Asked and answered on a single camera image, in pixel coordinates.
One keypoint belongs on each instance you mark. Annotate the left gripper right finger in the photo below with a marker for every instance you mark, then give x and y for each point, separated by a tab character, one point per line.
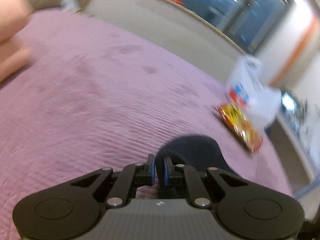
172	173

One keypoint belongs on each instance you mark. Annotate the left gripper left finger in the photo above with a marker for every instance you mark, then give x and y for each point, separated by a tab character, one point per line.
145	173

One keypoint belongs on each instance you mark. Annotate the black hoodie white stripes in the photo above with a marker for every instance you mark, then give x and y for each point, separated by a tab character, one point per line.
198	151

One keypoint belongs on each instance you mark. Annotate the red yellow snack packet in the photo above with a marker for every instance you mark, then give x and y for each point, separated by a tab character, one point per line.
239	124

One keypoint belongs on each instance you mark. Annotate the pink quilted bedspread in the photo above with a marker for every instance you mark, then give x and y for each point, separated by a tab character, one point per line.
94	95

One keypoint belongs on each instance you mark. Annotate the white plastic shopping bag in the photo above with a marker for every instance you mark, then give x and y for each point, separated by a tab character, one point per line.
259	103

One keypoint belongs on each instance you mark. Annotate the white side table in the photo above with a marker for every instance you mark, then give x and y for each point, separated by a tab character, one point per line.
292	134

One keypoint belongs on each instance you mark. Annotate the dark framed window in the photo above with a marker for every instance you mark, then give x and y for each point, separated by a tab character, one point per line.
248	23

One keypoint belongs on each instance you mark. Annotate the pink folded blanket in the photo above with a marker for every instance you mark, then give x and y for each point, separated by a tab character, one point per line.
15	15

